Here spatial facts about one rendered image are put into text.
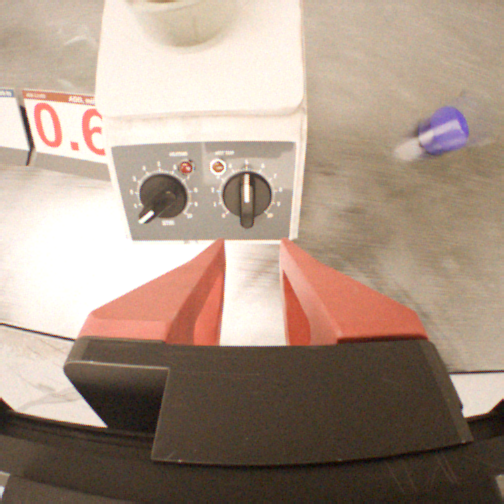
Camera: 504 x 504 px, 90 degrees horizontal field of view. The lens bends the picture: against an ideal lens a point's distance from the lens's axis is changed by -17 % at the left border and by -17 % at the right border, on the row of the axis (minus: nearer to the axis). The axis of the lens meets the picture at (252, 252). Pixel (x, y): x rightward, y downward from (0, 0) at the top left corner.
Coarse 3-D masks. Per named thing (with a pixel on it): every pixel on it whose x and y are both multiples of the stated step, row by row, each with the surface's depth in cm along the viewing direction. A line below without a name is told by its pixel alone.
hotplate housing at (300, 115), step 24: (120, 120) 17; (144, 120) 17; (168, 120) 17; (192, 120) 17; (216, 120) 17; (240, 120) 17; (264, 120) 17; (288, 120) 17; (120, 144) 18; (120, 216) 21; (240, 240) 22; (264, 240) 22
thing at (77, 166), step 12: (36, 144) 23; (36, 156) 23; (48, 156) 23; (60, 156) 23; (72, 156) 23; (84, 156) 23; (96, 156) 23; (48, 168) 24; (60, 168) 24; (72, 168) 24; (84, 168) 24; (96, 168) 24; (108, 168) 24; (108, 180) 24
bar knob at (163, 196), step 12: (156, 180) 19; (168, 180) 19; (144, 192) 19; (156, 192) 19; (168, 192) 18; (180, 192) 19; (144, 204) 20; (156, 204) 18; (168, 204) 18; (180, 204) 20; (144, 216) 19; (156, 216) 19; (168, 216) 20
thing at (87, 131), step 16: (32, 112) 21; (48, 112) 21; (64, 112) 20; (80, 112) 20; (96, 112) 20; (48, 128) 22; (64, 128) 21; (80, 128) 21; (96, 128) 21; (48, 144) 23; (64, 144) 23; (80, 144) 22; (96, 144) 22
